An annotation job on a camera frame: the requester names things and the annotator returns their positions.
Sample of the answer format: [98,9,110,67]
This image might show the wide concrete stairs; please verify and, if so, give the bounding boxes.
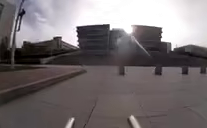
[40,49,207,68]

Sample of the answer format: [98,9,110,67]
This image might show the short square bollard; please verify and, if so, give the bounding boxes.
[154,65,163,76]
[199,65,207,75]
[118,65,126,76]
[181,65,189,75]

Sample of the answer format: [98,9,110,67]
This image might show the dark layered building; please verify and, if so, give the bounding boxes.
[75,23,111,55]

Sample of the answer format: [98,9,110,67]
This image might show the grey concrete slab plaza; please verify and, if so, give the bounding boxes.
[0,65,207,128]

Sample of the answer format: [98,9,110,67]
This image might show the dark block building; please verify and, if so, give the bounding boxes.
[130,24,172,54]

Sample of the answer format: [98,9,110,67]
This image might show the low wide building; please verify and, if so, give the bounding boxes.
[20,36,80,58]

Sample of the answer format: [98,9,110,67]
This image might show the robot's own part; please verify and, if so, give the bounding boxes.
[127,114,142,128]
[64,116,76,128]

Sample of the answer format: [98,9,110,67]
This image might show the raised concrete kerb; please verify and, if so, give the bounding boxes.
[0,68,88,108]

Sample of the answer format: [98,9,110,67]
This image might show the low flat building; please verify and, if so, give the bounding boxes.
[173,44,207,58]

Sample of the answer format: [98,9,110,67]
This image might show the tall lamp pole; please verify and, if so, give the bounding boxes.
[9,0,27,70]

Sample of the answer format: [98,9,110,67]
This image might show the large pale building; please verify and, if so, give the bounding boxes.
[0,0,17,63]

